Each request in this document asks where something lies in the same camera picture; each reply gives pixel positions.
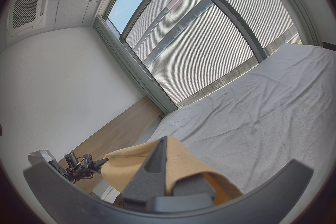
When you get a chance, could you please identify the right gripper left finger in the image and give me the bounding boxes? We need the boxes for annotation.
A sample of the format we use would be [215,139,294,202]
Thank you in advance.
[122,136,169,212]

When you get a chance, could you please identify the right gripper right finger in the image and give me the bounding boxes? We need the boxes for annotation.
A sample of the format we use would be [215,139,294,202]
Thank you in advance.
[172,174,216,205]

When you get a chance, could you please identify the tan shorts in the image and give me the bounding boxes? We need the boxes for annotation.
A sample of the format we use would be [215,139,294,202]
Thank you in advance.
[101,136,244,205]

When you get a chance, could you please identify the bed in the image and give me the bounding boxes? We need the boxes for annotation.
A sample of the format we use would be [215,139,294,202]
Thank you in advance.
[59,43,336,208]

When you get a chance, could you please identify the window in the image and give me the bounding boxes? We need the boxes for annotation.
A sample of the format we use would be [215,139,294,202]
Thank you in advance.
[98,0,324,110]

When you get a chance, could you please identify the white ceiling air vent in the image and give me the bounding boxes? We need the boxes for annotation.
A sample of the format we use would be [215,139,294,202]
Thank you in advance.
[5,0,57,44]

